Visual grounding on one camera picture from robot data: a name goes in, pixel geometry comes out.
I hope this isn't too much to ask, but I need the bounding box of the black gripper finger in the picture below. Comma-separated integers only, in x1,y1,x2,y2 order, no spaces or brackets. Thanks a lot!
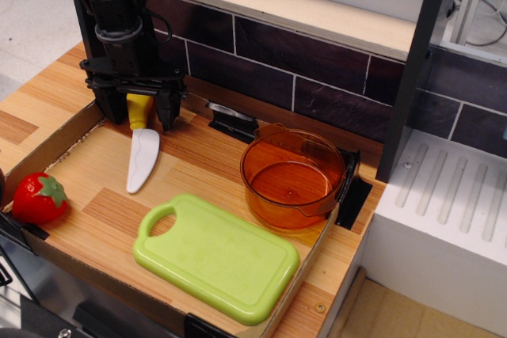
154,87,183,131
93,88,128,124

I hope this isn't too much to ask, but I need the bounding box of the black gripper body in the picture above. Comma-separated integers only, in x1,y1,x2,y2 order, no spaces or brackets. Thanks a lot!
80,23,187,97

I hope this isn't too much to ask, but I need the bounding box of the yellow handled white toy knife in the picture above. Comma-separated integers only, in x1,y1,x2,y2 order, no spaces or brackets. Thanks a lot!
126,93,160,194

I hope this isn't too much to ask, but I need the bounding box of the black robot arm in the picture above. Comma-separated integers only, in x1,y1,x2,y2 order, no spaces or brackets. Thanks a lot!
74,0,186,131

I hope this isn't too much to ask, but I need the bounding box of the cardboard fence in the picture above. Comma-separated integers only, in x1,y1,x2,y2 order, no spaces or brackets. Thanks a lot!
2,66,381,338

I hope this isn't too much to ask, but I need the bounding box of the green plastic cutting board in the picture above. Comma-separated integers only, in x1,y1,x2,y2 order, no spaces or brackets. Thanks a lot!
133,194,299,325

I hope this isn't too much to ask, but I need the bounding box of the red toy strawberry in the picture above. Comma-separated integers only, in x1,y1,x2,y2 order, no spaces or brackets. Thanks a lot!
12,173,68,225

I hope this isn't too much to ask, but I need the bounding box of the orange transparent plastic pot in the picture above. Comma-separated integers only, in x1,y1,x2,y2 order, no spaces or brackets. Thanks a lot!
240,123,346,230

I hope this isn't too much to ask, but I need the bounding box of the white dish drying rack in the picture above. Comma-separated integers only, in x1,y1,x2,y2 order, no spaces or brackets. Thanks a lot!
362,131,506,336

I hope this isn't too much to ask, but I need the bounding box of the dark grey vertical post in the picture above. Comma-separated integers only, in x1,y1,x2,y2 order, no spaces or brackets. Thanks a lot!
376,0,453,183

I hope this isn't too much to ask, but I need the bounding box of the aluminium frame profile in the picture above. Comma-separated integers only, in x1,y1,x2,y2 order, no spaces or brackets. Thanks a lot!
453,0,494,46

